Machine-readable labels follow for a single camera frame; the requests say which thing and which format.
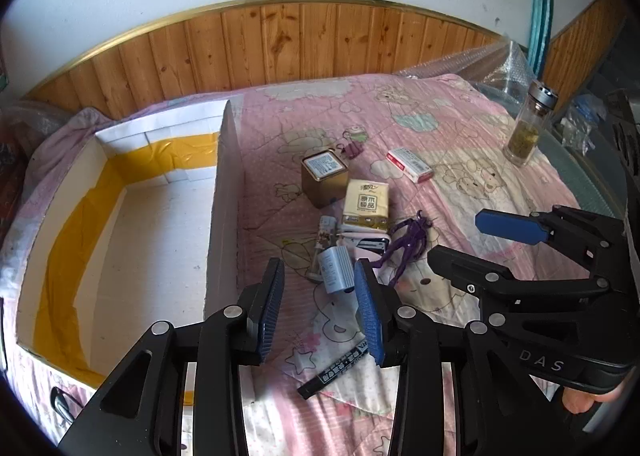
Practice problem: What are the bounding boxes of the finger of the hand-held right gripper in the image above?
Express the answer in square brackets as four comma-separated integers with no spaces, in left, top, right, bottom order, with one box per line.
[429,244,627,334]
[474,205,627,287]

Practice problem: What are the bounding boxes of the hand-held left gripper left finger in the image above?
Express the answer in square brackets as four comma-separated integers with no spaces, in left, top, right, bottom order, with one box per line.
[57,258,286,456]

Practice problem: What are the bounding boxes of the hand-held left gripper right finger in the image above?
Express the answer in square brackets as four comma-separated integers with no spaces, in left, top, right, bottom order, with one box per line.
[353,259,577,456]

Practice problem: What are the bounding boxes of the white charger plug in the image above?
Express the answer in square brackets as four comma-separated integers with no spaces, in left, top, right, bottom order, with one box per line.
[317,246,357,294]

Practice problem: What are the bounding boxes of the purple action figure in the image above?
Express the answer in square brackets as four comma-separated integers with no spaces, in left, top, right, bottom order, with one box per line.
[372,211,436,287]

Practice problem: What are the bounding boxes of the black marker pen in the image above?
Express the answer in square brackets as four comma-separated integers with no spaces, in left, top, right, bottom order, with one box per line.
[297,341,372,399]

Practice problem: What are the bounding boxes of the gold square tin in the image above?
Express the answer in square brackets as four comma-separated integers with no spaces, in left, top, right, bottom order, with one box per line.
[301,150,350,209]

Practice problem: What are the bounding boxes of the white cardboard box yellow tape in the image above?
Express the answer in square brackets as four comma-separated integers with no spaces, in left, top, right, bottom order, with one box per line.
[15,98,246,407]

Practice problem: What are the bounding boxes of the person's right hand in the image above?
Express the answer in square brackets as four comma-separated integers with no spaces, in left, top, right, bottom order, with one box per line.
[560,378,633,416]

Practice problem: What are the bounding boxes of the pink printed blanket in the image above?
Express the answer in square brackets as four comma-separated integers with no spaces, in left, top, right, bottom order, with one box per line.
[0,73,596,456]

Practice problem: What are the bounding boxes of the glass tea bottle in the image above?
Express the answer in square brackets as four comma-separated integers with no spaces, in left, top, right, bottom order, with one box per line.
[502,80,560,167]

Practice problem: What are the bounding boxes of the red white staples box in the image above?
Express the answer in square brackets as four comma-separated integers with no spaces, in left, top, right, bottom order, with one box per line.
[387,147,433,183]

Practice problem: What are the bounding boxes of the clear plastic bags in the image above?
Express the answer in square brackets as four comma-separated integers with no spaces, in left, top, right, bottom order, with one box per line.
[560,96,608,157]

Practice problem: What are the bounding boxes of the clear bubble wrap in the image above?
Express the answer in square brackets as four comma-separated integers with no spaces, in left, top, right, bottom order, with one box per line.
[0,100,76,147]
[395,38,546,109]

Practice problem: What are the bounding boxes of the small black clip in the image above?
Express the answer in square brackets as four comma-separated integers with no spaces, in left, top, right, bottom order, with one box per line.
[50,387,83,424]

